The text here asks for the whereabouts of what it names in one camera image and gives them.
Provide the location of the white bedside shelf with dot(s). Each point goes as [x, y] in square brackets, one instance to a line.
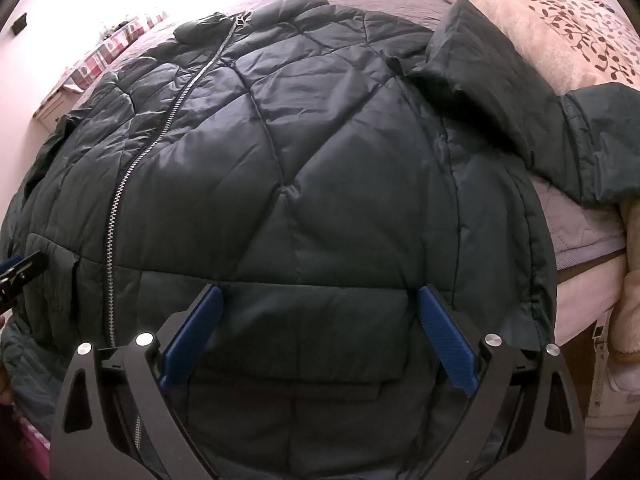
[50, 110]

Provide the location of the red plaid cloth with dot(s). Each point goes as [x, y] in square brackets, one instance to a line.
[100, 60]

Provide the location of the dark green quilted jacket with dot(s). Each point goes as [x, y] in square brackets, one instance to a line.
[300, 160]

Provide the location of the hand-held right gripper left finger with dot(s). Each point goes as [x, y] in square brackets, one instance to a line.
[192, 332]

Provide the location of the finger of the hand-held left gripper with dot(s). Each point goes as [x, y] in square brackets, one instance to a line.
[22, 272]

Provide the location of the black wall switch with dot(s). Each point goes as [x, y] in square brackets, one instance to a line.
[20, 24]

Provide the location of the cream leaf-print duvet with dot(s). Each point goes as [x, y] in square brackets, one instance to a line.
[540, 15]

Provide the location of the bed with grey sheet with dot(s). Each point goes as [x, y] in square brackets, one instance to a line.
[575, 220]

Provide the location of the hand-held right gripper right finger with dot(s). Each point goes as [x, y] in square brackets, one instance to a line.
[447, 340]

